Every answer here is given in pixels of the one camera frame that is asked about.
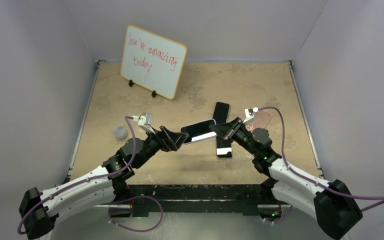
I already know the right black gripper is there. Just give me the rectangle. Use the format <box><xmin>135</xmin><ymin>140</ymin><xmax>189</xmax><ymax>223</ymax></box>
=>
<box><xmin>209</xmin><ymin>117</ymin><xmax>259</xmax><ymax>157</ymax></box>

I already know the pink phone case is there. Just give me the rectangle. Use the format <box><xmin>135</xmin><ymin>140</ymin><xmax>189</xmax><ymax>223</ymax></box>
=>
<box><xmin>245</xmin><ymin>110</ymin><xmax>272</xmax><ymax>132</ymax></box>

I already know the black smartphone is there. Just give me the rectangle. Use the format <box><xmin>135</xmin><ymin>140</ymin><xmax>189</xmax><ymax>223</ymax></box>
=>
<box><xmin>216</xmin><ymin>136</ymin><xmax>233</xmax><ymax>159</ymax></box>

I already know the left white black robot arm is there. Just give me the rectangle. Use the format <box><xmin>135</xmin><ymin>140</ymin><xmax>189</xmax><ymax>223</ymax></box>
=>
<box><xmin>17</xmin><ymin>126</ymin><xmax>189</xmax><ymax>240</ymax></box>

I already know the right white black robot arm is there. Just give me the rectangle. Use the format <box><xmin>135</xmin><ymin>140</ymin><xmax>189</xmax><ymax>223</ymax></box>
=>
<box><xmin>209</xmin><ymin>117</ymin><xmax>363</xmax><ymax>240</ymax></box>

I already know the black phone on table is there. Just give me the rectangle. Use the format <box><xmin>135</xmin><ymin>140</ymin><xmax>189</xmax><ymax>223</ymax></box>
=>
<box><xmin>212</xmin><ymin>101</ymin><xmax>230</xmax><ymax>124</ymax></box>

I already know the small clear plastic cup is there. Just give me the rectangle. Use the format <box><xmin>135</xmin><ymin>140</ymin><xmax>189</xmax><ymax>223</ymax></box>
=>
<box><xmin>112</xmin><ymin>125</ymin><xmax>128</xmax><ymax>141</ymax></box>

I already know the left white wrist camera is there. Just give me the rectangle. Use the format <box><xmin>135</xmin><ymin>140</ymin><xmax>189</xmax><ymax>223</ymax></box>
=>
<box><xmin>137</xmin><ymin>112</ymin><xmax>155</xmax><ymax>134</ymax></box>

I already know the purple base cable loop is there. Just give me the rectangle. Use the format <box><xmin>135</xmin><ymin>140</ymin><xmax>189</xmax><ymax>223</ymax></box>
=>
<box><xmin>107</xmin><ymin>194</ymin><xmax>164</xmax><ymax>233</ymax></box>

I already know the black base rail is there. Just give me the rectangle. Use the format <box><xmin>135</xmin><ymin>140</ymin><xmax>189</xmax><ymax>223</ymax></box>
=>
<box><xmin>121</xmin><ymin>184</ymin><xmax>279</xmax><ymax>217</ymax></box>

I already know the white whiteboard with yellow frame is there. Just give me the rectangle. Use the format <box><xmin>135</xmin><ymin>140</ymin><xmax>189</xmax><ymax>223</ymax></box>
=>
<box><xmin>120</xmin><ymin>24</ymin><xmax>188</xmax><ymax>100</ymax></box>

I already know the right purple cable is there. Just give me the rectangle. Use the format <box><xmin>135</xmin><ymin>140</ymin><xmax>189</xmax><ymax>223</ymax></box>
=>
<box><xmin>257</xmin><ymin>106</ymin><xmax>384</xmax><ymax>213</ymax></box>

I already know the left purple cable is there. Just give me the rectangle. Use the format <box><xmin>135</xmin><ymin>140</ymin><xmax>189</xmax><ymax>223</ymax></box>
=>
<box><xmin>17</xmin><ymin>115</ymin><xmax>140</xmax><ymax>235</ymax></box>

